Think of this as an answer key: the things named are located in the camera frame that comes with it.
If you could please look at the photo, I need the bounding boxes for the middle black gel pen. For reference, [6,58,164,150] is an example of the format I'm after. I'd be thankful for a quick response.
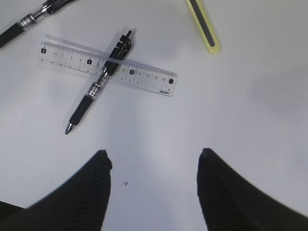
[0,0,73,48]

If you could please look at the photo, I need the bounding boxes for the black gel pen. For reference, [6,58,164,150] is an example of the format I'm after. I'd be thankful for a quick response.
[0,0,73,48]
[64,29,133,135]

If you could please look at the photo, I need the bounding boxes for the clear plastic ruler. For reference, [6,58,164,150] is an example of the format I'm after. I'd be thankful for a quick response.
[37,35,177,97]

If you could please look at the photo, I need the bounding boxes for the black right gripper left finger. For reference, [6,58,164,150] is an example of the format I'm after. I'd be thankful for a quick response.
[0,150,112,231]

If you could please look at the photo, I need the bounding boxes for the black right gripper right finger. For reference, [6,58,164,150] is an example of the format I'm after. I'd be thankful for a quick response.
[197,148,308,231]

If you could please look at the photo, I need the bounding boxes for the yellow utility knife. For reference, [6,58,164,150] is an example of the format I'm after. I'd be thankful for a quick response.
[185,0,220,54]

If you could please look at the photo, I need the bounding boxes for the right black gel pen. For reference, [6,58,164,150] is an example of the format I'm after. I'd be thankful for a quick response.
[64,29,133,135]

